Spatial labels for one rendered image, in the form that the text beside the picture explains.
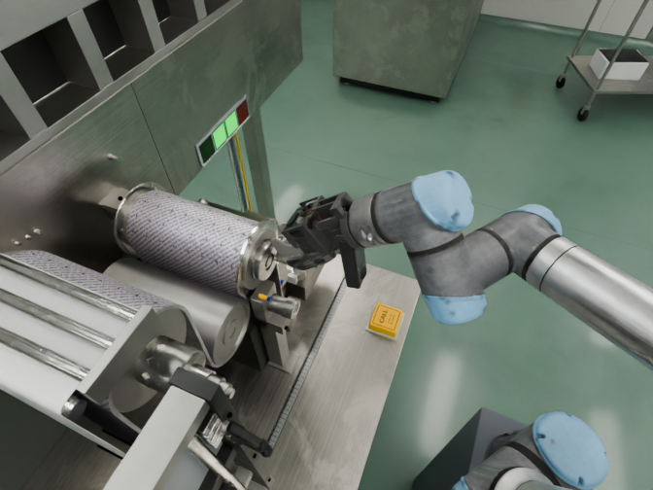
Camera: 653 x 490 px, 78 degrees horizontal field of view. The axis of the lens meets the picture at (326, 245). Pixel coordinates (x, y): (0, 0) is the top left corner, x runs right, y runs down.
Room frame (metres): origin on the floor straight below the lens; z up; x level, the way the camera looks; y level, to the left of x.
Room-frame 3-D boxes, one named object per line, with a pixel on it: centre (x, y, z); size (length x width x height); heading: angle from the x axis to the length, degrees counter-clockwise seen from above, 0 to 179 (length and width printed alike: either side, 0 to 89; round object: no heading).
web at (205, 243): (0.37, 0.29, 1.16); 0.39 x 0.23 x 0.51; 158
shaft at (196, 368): (0.18, 0.14, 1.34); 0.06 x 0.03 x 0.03; 68
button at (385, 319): (0.50, -0.15, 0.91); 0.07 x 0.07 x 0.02; 68
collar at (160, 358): (0.21, 0.20, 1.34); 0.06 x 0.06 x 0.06; 68
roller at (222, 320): (0.38, 0.28, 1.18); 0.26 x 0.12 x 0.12; 68
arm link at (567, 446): (0.16, -0.40, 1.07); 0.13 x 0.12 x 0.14; 121
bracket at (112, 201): (0.56, 0.40, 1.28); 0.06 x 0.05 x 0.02; 68
